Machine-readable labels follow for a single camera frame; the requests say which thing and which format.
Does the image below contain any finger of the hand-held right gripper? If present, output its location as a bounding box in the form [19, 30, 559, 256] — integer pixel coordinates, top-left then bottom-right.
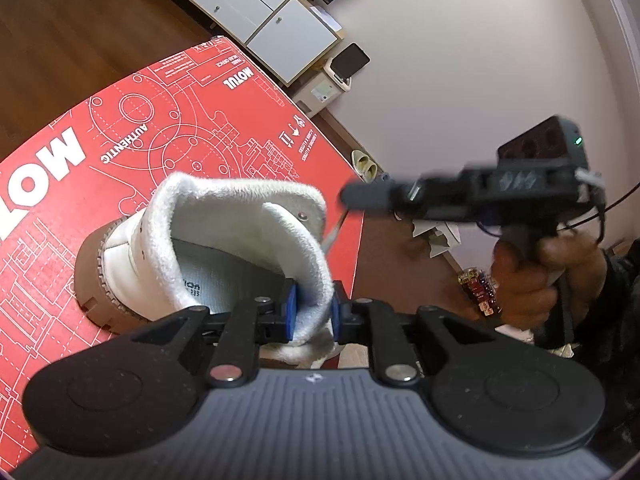
[340, 180, 426, 213]

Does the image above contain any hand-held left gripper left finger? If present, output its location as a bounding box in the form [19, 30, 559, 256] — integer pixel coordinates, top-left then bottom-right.
[131, 282, 300, 387]

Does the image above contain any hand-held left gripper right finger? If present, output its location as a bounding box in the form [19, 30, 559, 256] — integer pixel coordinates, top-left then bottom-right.
[333, 282, 481, 388]

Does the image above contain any white shoelace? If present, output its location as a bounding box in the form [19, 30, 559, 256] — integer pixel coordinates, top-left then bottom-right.
[320, 207, 351, 256]

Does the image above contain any white platform shoe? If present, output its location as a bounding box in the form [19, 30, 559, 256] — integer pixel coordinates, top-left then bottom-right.
[75, 172, 341, 368]

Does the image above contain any person's right forearm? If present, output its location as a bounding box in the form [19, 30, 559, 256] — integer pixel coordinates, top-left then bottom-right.
[540, 247, 640, 356]

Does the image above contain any person's right hand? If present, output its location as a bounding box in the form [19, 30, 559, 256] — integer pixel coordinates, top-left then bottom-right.
[491, 232, 609, 333]

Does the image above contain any white crumpled paper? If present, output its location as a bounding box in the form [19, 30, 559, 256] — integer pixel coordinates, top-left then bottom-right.
[412, 217, 461, 260]

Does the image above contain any red snack packet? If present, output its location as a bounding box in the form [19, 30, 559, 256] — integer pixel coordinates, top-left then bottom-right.
[457, 267, 501, 318]

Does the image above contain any white plastic bin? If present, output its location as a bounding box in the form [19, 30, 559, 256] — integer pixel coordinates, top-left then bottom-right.
[292, 67, 352, 116]

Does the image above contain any black tablet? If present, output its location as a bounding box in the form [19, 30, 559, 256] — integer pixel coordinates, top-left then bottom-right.
[332, 42, 372, 78]

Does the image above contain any white television cabinet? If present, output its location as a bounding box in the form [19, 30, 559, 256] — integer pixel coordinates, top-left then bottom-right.
[149, 0, 346, 86]

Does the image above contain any person's black coat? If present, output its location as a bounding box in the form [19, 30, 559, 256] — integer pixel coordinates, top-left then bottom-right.
[590, 350, 640, 466]

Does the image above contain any red printed cardboard sheet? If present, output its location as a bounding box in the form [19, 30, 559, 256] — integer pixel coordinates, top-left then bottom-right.
[0, 36, 365, 471]

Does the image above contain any black cable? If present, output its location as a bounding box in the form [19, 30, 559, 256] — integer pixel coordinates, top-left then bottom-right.
[560, 180, 640, 231]

